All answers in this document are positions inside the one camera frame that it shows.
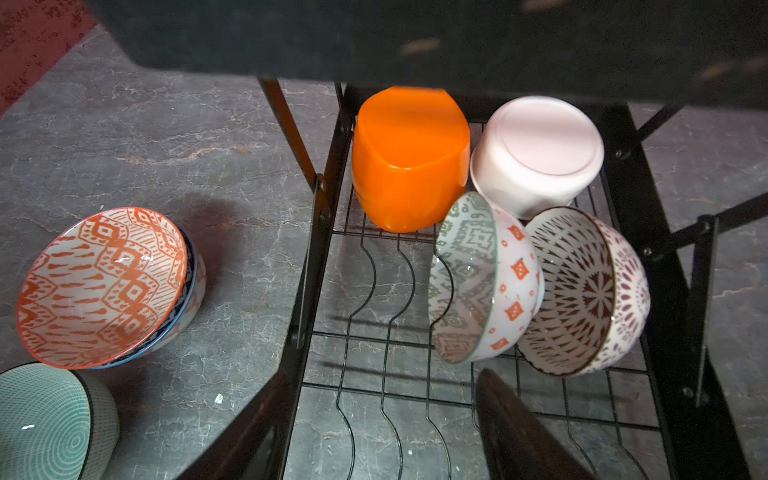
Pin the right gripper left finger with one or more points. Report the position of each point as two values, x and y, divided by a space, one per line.
237 446

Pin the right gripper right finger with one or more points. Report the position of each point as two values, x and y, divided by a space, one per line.
515 443

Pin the grey green patterned bowl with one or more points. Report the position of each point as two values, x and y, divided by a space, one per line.
485 284

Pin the white lattice patterned bowl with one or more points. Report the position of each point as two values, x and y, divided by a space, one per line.
597 297

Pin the orange square bowl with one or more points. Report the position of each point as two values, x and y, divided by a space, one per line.
410 157

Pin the pale green lined bowl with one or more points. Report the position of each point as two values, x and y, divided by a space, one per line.
55 424

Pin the red patterned bowl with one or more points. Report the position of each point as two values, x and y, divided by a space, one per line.
118 285

